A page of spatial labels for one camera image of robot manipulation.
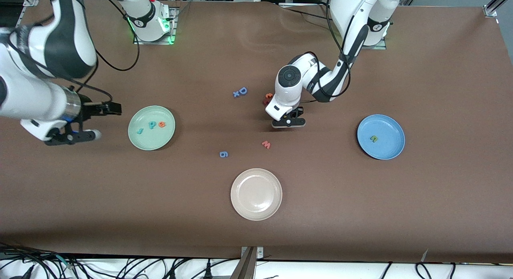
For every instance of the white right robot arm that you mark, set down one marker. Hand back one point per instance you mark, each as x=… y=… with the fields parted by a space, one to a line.
x=64 y=38

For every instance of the pale green plate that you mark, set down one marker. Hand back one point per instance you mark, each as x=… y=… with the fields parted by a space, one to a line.
x=151 y=140

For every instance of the black power plug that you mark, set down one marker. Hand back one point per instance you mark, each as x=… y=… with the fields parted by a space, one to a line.
x=208 y=269

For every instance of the aluminium profile bar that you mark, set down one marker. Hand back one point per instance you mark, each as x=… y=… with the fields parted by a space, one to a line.
x=245 y=267

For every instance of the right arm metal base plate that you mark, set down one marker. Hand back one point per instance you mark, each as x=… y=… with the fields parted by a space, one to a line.
x=172 y=26

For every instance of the white paper tag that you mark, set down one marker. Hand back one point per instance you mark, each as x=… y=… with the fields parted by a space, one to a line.
x=425 y=255

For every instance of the blue foam letter g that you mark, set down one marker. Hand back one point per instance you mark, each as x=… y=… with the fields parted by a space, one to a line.
x=225 y=155

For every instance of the blue foam letter D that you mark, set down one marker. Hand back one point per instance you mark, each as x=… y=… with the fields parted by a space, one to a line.
x=245 y=90

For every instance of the beige plate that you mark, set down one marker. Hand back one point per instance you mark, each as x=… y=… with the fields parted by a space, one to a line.
x=256 y=195

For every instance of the blue plate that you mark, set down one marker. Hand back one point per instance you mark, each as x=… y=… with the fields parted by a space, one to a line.
x=386 y=126

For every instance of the small metal bracket plate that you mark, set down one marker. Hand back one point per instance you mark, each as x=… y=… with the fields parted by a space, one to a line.
x=259 y=253

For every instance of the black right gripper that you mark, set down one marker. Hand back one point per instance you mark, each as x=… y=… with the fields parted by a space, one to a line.
x=87 y=109

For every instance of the brown table mat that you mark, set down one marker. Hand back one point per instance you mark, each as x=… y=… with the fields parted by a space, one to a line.
x=80 y=191

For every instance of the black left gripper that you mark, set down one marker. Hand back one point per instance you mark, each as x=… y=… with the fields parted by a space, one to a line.
x=300 y=113

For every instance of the dark red foam letter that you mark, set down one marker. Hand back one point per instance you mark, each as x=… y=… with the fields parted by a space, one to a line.
x=265 y=102

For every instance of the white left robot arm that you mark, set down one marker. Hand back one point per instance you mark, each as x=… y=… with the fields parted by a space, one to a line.
x=348 y=6

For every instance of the teal foam letter d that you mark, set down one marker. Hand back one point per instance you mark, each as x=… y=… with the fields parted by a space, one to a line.
x=150 y=126

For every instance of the pink foam letter w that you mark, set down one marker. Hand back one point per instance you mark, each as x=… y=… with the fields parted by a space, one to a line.
x=266 y=145

